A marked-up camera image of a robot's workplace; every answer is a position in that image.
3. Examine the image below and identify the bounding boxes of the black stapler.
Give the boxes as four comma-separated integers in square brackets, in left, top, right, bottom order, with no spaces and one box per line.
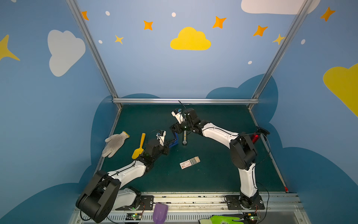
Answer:
[182,130,187,146]

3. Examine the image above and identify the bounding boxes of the red white staple box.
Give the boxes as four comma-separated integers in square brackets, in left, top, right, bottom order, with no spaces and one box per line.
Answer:
[180,156,200,169]

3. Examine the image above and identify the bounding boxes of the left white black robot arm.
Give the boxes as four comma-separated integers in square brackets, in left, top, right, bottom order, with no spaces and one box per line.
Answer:
[76,137,177,223]

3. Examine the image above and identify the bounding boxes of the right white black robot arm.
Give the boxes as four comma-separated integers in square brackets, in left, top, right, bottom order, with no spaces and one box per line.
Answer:
[170,120,269,201]

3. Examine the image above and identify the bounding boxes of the yellow plastic scoop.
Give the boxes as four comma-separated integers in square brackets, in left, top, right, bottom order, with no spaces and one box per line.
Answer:
[131,133,146,160]

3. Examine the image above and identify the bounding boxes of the white knit work glove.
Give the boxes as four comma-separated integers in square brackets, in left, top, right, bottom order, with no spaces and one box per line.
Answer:
[102,131,130,158]

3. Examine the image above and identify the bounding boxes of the red spray bottle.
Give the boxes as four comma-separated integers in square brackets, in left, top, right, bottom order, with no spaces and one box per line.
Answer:
[250,126,270,144]

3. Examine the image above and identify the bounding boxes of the left green circuit board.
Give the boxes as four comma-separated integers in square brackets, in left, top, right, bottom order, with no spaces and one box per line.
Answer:
[125,213,142,221]

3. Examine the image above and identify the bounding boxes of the green circuit board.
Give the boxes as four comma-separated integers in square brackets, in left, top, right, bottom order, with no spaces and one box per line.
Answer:
[125,213,142,221]
[243,213,260,223]

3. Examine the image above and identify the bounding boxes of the green work glove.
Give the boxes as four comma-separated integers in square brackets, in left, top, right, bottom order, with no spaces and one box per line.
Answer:
[199,215,244,224]

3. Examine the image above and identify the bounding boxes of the right green circuit board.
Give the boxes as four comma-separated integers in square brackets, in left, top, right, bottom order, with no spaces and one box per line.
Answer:
[243,213,260,223]

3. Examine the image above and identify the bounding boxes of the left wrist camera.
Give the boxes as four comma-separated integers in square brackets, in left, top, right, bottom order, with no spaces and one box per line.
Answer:
[156,130,166,146]

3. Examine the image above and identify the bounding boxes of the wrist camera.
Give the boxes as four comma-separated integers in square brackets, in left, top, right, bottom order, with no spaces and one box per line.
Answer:
[156,130,166,146]
[184,108,200,123]

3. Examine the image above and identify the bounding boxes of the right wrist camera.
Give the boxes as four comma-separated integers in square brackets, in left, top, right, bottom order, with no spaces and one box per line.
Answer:
[184,108,200,123]

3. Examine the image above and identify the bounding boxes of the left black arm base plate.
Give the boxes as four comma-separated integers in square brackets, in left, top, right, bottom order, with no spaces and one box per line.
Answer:
[115,196,154,211]

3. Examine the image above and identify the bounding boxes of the aluminium frame rear crossbar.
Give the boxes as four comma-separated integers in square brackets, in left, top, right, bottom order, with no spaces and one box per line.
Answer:
[112,98,259,105]

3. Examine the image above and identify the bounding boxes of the aluminium frame right post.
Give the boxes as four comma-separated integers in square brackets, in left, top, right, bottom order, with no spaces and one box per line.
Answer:
[248,0,314,111]

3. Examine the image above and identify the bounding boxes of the aluminium frame post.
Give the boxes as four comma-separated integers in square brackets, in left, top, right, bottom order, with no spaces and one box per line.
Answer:
[248,0,314,111]
[66,0,118,99]

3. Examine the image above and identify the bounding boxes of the aluminium front rail bed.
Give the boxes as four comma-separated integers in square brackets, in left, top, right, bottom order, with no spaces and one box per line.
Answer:
[68,191,311,224]

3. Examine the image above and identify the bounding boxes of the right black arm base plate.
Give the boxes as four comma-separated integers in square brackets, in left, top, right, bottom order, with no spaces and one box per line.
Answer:
[224,195,265,210]

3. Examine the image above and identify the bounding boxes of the aluminium frame left post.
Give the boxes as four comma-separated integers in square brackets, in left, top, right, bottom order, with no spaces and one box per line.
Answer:
[66,0,118,99]

